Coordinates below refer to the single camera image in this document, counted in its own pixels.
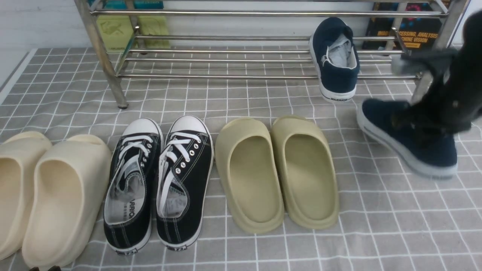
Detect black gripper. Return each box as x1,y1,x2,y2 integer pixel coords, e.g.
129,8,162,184
391,47,476,134

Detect navy slip-on shoe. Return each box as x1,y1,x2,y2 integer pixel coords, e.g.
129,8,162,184
356,98,458,180
308,17,360,102

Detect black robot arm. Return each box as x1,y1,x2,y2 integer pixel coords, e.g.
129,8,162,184
391,11,482,134

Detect stainless steel shoe rack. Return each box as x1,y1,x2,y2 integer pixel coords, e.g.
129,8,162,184
75,0,470,110

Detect black machine vision book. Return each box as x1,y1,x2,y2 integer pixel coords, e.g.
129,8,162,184
362,2,442,51

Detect grey checked tablecloth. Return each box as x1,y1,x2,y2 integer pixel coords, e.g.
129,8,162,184
0,48,481,271

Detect olive slipper right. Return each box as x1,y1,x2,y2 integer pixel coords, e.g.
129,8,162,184
271,115,339,230

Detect olive slipper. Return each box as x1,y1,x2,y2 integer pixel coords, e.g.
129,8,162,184
271,115,339,230
215,118,284,234

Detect olive slipper left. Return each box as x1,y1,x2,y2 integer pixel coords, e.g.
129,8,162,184
215,118,284,234

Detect black canvas sneaker right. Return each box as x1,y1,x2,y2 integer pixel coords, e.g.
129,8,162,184
155,115,214,251

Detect black canvas sneaker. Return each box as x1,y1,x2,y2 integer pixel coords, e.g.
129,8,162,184
155,115,214,251
103,118,163,255

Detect black canvas sneaker left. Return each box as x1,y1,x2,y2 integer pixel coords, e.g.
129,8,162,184
103,118,163,255

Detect cream slipper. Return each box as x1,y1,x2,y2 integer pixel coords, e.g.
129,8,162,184
0,131,52,260
22,134,111,270

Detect cream slipper far left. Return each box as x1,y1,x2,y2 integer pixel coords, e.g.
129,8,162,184
0,131,52,260

